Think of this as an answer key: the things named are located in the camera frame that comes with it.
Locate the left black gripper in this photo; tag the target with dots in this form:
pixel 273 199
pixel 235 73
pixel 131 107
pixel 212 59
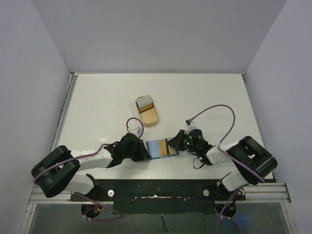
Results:
pixel 143 154

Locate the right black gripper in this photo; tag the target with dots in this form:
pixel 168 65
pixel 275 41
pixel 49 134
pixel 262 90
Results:
pixel 182 140

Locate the gold credit card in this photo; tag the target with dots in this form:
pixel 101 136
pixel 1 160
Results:
pixel 163 147
pixel 172 151

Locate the blue leather card holder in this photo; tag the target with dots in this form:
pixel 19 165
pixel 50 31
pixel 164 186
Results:
pixel 158 149

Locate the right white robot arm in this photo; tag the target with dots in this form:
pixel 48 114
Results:
pixel 253 162

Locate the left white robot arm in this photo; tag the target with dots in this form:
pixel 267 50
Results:
pixel 63 170

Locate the stack of credit cards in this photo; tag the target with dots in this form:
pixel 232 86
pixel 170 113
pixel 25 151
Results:
pixel 143 101

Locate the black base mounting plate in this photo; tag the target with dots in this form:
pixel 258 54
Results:
pixel 148 196

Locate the beige oval tray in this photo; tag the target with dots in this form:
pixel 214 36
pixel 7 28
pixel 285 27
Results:
pixel 148 115

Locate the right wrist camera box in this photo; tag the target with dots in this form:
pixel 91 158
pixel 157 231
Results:
pixel 191 125

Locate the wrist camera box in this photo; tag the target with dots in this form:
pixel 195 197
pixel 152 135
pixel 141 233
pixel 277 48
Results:
pixel 191 125
pixel 137 131

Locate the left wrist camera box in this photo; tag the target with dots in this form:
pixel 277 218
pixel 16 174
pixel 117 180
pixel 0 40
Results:
pixel 137 131

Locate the aluminium left side rail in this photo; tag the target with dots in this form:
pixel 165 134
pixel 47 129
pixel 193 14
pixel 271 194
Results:
pixel 64 110

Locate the aluminium rail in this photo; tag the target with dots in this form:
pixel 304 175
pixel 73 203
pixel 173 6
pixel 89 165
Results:
pixel 263 193
pixel 64 110

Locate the aluminium front rail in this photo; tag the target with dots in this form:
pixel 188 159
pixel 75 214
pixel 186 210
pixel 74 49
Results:
pixel 263 193

